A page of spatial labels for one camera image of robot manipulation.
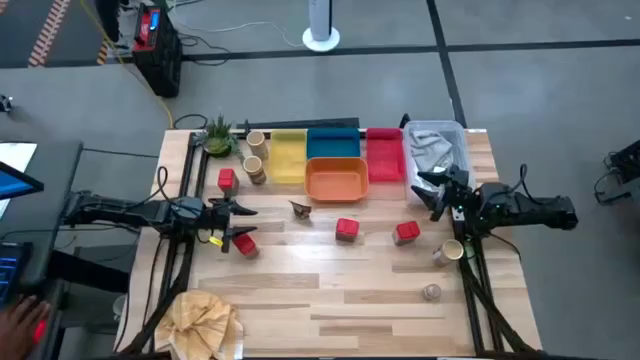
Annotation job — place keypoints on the red plastic bin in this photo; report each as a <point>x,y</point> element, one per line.
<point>385,156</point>

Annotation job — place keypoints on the yellow checked cloth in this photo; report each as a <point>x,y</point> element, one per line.
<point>197,325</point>

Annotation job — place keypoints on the blue plastic bin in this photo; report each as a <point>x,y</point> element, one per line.
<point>333,143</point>

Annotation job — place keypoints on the person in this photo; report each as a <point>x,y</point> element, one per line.
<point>107,20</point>

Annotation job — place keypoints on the small potted green plant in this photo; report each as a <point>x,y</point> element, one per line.
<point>218,137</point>

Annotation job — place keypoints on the person's hand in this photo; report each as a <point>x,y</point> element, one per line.
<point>20,325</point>

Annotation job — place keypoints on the yellow tag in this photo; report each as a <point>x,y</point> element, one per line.
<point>216,241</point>

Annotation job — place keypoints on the grey cloth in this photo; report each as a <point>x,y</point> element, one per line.
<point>431,150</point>

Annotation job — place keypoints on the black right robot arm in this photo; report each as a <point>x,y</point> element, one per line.
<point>530,207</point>

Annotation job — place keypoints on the white tower fan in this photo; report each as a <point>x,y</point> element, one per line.
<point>320,27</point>

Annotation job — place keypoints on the clear plastic tub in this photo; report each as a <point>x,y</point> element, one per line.
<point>462,145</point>

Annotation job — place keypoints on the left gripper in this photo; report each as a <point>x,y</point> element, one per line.
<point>226,222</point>

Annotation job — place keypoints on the black and red toolbox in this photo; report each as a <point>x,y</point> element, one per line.
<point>156,52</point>

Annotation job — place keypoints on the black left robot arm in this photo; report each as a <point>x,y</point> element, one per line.
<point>125,212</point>

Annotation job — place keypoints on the computer monitor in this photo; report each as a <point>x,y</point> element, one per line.
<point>15,180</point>

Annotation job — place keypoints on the black keyboard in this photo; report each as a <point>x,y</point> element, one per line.
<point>11,272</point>

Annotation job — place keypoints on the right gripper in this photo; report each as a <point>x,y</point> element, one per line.
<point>457,187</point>

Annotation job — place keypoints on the computer mouse with red light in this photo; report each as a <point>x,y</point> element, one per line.
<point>40,331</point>

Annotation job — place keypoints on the black desk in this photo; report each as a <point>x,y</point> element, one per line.
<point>50,180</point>

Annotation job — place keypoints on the small grey floor object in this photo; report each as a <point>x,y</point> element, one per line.
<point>5,102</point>

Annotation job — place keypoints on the yellow plastic bin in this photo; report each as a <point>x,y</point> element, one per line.
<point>288,157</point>

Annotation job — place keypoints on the red-lidded patterned spice tin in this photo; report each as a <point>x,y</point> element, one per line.
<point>227,181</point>
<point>406,233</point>
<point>347,230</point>
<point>245,245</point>

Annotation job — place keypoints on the orange plastic bin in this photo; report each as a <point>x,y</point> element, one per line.
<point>336,181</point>

